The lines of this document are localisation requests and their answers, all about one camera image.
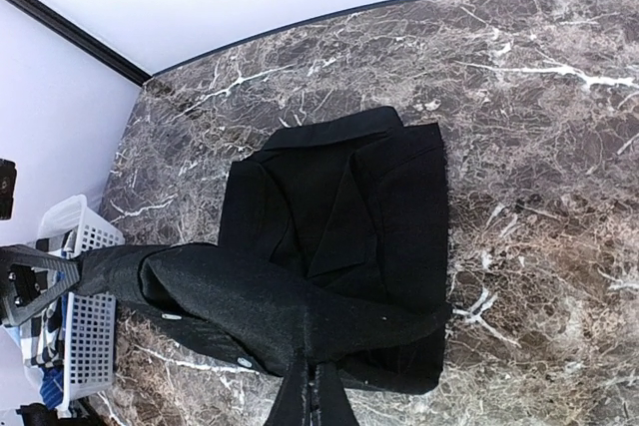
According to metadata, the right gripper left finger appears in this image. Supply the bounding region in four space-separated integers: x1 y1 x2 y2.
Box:
265 354 310 426

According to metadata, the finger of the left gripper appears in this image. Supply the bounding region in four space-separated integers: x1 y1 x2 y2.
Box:
1 244 80 326

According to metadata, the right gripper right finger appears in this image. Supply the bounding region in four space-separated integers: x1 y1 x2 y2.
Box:
314 363 357 426

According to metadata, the grey plastic laundry basket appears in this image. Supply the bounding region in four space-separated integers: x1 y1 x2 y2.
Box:
36 195 125 413

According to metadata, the black long sleeve shirt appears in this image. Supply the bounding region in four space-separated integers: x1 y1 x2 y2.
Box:
77 107 450 394

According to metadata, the black white plaid shirt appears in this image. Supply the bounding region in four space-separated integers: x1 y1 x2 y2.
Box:
19 229 77 369

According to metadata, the dark blue shirt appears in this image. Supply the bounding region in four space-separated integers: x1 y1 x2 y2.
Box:
39 366 64 410

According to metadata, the left black frame post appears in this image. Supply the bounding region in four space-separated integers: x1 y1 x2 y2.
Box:
5 0 152 87

